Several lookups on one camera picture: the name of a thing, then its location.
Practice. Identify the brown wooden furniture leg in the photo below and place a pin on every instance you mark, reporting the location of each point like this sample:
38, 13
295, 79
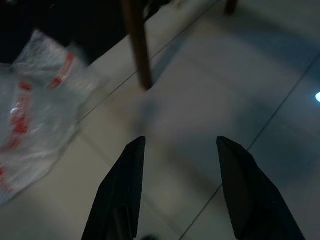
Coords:
231, 5
139, 42

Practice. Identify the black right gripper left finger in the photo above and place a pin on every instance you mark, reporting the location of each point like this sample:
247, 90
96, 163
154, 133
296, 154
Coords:
120, 197

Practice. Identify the clear plastic bag red print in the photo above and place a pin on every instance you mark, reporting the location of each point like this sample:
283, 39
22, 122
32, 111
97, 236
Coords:
35, 110

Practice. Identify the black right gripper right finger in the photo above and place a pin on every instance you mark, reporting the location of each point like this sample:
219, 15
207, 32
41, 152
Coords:
252, 195

